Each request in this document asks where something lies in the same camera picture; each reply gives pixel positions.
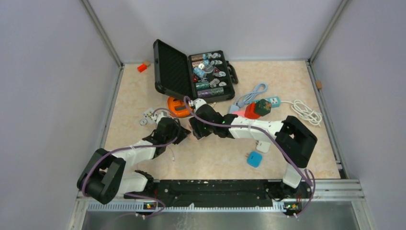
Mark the light blue power strip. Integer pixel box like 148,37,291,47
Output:
229,104,240,114

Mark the blue charger plug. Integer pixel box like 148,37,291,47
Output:
246,151,263,168

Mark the white charger plug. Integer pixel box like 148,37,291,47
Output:
256,141,271,153

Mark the pink triangular power socket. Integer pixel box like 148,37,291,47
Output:
232,110,245,117

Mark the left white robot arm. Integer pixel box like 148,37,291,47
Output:
77,108,191,204

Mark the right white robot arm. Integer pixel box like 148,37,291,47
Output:
183,96,317,197

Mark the red cube plug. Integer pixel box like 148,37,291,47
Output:
244,102,260,119

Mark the dark green cube plug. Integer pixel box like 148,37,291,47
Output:
254,99,272,116

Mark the teal small socket adapter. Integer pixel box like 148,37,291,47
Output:
266,96,281,109

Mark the orange tape dispenser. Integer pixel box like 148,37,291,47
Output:
167,97,193,118

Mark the white multi-hole adapter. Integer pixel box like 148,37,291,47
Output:
139,108,156,126

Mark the open black carrying case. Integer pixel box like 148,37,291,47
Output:
153,39,238,103

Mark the red small block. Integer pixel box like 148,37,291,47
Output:
137,64,148,73

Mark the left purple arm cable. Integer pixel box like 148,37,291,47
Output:
80,108,180,219

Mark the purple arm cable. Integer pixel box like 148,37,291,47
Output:
183,95,316,219
80,108,180,219

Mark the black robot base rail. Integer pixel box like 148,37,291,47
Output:
139,179,312,208

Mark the light blue coiled cable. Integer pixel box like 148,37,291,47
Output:
235,82,269,109

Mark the white coiled cable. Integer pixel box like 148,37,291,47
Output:
281,99,323,127

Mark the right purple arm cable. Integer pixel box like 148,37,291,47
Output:
183,95,316,219

